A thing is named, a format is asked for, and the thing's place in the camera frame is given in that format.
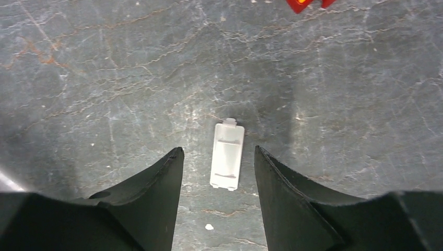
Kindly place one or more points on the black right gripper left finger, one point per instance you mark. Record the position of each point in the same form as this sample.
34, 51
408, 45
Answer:
138, 213

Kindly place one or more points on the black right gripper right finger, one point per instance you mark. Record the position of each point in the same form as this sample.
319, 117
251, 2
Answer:
301, 214

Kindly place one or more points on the white battery cover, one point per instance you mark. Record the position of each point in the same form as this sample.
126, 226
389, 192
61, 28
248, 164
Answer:
227, 154

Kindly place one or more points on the red owl toy block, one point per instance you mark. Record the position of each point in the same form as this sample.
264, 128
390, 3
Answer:
299, 5

